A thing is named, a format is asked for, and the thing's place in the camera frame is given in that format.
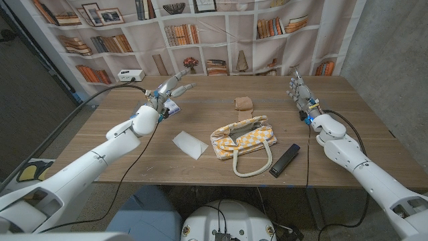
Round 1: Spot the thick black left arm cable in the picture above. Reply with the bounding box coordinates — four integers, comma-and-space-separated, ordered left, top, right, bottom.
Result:
0, 83, 148, 193

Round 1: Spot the yellow black floor mat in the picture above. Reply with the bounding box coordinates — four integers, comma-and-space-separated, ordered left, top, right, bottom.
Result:
16, 160, 55, 183

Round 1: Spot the thin black right arm wire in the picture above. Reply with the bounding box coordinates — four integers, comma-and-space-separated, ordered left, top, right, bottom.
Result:
305, 124, 311, 189

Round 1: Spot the white power strip box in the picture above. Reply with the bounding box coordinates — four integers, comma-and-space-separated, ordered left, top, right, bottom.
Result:
117, 69, 146, 82

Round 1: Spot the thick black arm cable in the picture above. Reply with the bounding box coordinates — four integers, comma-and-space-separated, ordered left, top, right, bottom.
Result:
322, 109, 370, 241
0, 83, 148, 193

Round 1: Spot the tan adhesive wrap roll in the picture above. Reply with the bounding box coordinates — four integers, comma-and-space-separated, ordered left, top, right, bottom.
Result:
233, 96, 255, 122

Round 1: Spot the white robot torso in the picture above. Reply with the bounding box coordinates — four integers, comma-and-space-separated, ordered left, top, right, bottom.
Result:
180, 199, 278, 241

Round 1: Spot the thin black arm wire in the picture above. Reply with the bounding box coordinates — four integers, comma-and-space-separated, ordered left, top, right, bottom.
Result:
305, 124, 311, 189
39, 123, 160, 234

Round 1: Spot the grey metal table leg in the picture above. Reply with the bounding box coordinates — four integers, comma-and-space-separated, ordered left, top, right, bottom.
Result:
306, 187, 325, 230

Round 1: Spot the white flat package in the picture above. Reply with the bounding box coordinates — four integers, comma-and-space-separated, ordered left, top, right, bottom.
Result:
171, 131, 209, 161

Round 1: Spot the black power strip cord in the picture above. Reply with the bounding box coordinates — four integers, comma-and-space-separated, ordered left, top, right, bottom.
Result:
111, 78, 136, 90

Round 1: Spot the printed bookshelf backdrop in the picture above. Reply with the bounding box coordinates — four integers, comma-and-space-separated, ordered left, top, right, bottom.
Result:
6, 0, 368, 105

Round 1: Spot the thin black left arm wire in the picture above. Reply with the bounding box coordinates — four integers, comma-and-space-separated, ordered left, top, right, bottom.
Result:
39, 123, 160, 234

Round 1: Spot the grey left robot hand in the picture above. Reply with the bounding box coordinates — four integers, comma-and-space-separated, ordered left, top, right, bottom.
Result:
145, 69, 197, 114

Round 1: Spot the yellow white checkered handbag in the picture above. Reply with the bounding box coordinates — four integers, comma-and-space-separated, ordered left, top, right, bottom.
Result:
210, 115, 278, 178

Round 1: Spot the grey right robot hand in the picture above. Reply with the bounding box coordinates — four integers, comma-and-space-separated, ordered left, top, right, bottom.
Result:
286, 70, 324, 122

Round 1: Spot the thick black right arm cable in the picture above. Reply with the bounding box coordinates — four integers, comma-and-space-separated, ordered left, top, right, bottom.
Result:
322, 109, 370, 241

